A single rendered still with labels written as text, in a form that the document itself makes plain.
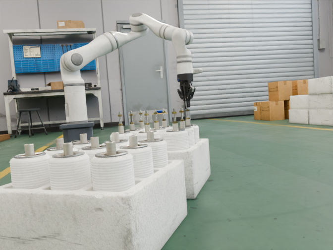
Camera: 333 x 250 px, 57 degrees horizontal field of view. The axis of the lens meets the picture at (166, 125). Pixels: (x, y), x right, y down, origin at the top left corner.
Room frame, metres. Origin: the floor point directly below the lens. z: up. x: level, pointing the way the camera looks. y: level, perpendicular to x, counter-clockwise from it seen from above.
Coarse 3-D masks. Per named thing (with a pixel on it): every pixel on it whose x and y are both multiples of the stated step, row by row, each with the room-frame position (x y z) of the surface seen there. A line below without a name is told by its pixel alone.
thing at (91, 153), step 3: (81, 150) 0.83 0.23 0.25; (84, 150) 0.82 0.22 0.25; (87, 150) 0.82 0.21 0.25; (90, 150) 0.82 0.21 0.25; (93, 150) 0.81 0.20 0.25; (96, 150) 0.81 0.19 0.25; (99, 150) 0.82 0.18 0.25; (102, 150) 0.82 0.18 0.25; (105, 150) 0.82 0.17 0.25; (87, 153) 0.81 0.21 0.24; (90, 153) 0.81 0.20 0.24; (93, 153) 0.81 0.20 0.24; (96, 153) 0.81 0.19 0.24; (90, 156) 0.81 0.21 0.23; (93, 156) 0.81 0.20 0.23; (90, 159) 0.81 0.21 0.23; (90, 162) 0.81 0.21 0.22; (90, 165) 0.81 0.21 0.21; (90, 168) 0.81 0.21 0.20; (90, 174) 0.81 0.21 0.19
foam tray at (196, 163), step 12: (204, 144) 1.38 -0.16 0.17; (168, 156) 1.16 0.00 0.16; (180, 156) 1.14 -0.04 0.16; (192, 156) 1.14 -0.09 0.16; (204, 156) 1.37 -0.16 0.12; (192, 168) 1.13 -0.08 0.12; (204, 168) 1.35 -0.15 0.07; (192, 180) 1.13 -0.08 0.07; (204, 180) 1.33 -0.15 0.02; (192, 192) 1.13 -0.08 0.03
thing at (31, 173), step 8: (16, 160) 0.74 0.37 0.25; (24, 160) 0.74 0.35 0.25; (32, 160) 0.74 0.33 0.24; (40, 160) 0.76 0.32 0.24; (48, 160) 0.78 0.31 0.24; (16, 168) 0.74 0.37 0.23; (24, 168) 0.74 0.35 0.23; (32, 168) 0.74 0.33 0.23; (40, 168) 0.75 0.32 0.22; (48, 168) 0.78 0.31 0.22; (16, 176) 0.74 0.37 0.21; (24, 176) 0.74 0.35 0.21; (32, 176) 0.74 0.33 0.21; (40, 176) 0.75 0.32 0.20; (48, 176) 0.77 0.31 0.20; (16, 184) 0.74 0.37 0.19; (24, 184) 0.74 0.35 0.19; (32, 184) 0.74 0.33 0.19; (40, 184) 0.75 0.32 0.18
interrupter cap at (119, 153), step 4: (100, 152) 0.73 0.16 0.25; (104, 152) 0.73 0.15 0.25; (116, 152) 0.72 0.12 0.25; (120, 152) 0.71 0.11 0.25; (124, 152) 0.71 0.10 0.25; (96, 156) 0.68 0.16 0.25; (100, 156) 0.67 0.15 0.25; (104, 156) 0.67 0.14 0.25; (108, 156) 0.67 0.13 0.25; (112, 156) 0.67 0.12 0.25; (116, 156) 0.67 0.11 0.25
